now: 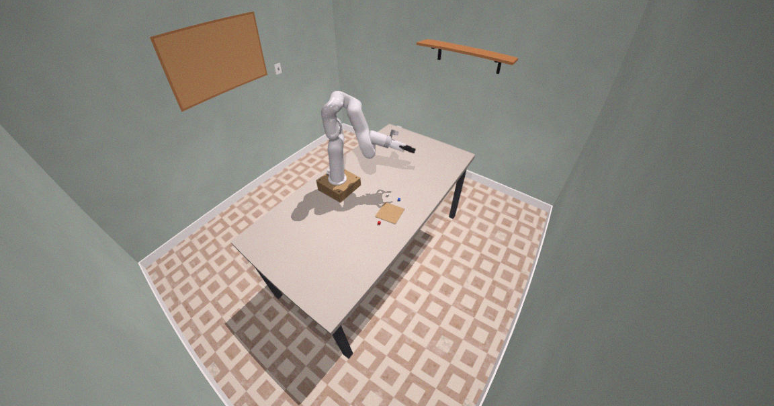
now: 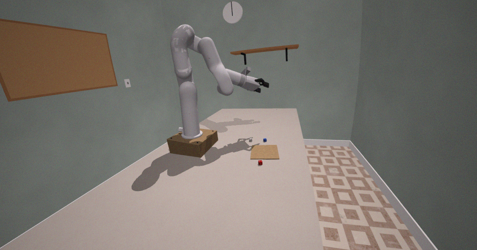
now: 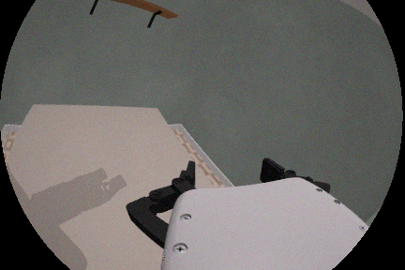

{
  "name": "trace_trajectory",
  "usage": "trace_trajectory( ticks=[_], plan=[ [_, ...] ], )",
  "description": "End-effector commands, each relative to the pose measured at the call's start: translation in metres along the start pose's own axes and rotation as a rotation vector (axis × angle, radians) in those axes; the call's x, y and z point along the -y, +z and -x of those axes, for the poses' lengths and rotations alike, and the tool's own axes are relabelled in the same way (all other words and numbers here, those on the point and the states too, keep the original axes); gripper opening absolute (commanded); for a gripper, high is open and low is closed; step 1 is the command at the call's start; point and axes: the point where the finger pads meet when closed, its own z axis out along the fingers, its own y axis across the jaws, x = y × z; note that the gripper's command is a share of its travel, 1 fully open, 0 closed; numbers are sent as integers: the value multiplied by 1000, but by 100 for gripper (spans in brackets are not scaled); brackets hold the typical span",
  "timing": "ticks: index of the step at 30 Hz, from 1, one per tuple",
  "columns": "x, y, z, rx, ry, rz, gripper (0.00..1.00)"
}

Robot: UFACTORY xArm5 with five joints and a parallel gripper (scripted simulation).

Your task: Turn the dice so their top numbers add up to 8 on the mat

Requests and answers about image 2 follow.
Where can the tan square mat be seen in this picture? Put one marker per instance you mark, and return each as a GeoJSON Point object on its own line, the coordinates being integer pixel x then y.
{"type": "Point", "coordinates": [264, 152]}

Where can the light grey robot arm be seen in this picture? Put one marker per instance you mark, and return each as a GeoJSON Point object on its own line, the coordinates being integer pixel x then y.
{"type": "Point", "coordinates": [182, 39]}

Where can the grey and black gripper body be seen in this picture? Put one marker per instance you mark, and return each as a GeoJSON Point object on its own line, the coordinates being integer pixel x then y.
{"type": "Point", "coordinates": [250, 83]}

